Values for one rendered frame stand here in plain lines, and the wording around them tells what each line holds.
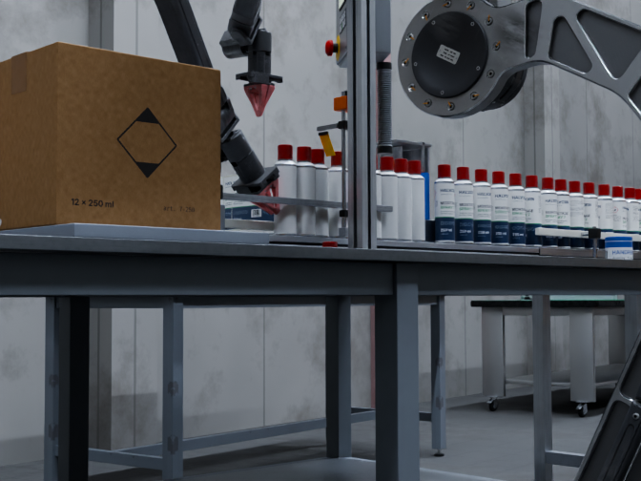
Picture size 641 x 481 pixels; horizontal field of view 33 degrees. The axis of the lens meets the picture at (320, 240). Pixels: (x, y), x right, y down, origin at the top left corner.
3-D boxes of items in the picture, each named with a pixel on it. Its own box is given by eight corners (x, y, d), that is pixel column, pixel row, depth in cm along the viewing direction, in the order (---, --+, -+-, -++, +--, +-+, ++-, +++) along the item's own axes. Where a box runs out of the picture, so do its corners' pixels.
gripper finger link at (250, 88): (242, 116, 261) (242, 78, 261) (264, 120, 266) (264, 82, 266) (260, 114, 256) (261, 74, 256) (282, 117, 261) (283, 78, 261)
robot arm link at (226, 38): (238, 30, 251) (250, 3, 255) (201, 36, 258) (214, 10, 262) (265, 64, 260) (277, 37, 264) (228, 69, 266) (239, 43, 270)
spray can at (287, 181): (284, 237, 243) (284, 147, 244) (301, 236, 239) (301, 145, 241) (268, 236, 239) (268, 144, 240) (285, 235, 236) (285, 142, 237)
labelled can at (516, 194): (514, 248, 300) (513, 175, 301) (529, 247, 296) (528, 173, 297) (503, 247, 296) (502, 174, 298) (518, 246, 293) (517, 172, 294)
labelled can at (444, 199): (444, 244, 280) (443, 166, 281) (459, 243, 276) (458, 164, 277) (430, 244, 276) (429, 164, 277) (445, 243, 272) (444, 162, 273)
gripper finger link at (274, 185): (272, 205, 242) (252, 171, 238) (293, 203, 237) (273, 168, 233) (254, 223, 238) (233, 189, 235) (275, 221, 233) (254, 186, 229)
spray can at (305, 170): (308, 238, 246) (308, 149, 247) (320, 237, 241) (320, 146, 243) (288, 237, 243) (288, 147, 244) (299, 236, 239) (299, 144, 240)
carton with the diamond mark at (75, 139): (140, 239, 193) (141, 90, 195) (221, 233, 176) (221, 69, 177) (-19, 232, 173) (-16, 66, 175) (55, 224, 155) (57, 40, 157)
